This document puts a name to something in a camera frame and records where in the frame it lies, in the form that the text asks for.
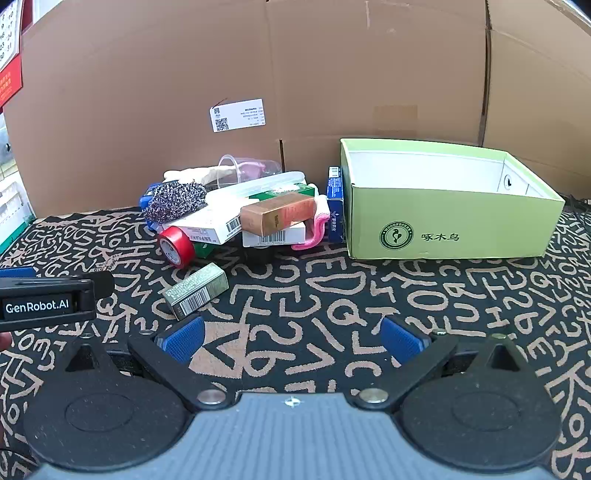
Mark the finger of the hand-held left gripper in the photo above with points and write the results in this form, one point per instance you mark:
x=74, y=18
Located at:
x=16, y=272

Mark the green shoe box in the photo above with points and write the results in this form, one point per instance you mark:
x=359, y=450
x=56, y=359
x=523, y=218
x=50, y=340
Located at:
x=438, y=221

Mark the red tape roll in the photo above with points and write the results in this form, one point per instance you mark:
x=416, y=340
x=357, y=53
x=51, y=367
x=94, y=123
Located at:
x=182, y=247

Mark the copper brown box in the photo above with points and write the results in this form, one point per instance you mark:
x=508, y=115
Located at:
x=272, y=214

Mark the white shipping label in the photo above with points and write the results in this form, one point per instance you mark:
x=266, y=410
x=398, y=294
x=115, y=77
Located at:
x=238, y=115

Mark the clear plastic cup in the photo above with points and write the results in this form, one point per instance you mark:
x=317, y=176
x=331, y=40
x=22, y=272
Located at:
x=231, y=168

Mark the grey fuzzy cloth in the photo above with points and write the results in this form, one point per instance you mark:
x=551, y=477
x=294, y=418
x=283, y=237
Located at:
x=171, y=201

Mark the blue medicine box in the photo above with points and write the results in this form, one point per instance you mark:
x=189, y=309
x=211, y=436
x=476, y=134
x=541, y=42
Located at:
x=335, y=217

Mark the red wall calendar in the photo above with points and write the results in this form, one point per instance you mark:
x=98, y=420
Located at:
x=9, y=78

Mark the black patterned mat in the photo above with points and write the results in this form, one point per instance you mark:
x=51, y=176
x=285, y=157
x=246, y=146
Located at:
x=300, y=295

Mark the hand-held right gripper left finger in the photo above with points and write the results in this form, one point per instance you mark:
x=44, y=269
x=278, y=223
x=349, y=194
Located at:
x=184, y=339

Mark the blue plastic clip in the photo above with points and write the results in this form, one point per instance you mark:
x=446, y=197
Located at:
x=145, y=201

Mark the white slatted rack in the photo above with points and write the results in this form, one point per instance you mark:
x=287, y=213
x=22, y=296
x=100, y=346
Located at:
x=14, y=207

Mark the silver box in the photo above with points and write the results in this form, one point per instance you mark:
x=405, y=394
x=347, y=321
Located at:
x=194, y=284

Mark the large brown cardboard box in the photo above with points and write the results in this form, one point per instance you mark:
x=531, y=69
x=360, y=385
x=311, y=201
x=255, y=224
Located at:
x=138, y=92

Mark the pink plastic object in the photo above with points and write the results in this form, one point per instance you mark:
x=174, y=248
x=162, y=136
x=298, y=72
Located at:
x=318, y=226

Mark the green and white box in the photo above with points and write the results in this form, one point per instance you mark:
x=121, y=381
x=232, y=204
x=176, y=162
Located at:
x=300, y=189

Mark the clear plastic container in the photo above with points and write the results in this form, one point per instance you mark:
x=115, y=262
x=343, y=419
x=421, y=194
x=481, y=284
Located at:
x=249, y=187

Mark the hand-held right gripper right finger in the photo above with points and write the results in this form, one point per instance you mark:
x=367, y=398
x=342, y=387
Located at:
x=399, y=339

